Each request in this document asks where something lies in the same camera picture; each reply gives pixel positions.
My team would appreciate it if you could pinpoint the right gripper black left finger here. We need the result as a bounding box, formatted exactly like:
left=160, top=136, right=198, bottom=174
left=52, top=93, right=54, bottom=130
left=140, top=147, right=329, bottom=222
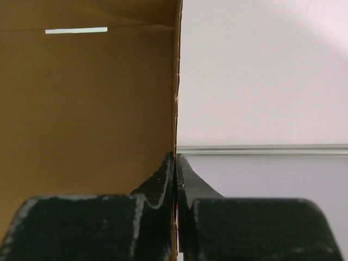
left=1, top=153, right=175, bottom=260

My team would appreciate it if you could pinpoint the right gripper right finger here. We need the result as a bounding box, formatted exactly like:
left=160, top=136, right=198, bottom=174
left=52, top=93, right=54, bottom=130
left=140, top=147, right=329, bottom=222
left=176, top=154, right=343, bottom=260

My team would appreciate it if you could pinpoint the cardboard box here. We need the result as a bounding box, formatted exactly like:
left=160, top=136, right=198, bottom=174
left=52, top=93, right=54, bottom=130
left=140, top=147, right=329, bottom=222
left=0, top=0, right=183, bottom=261

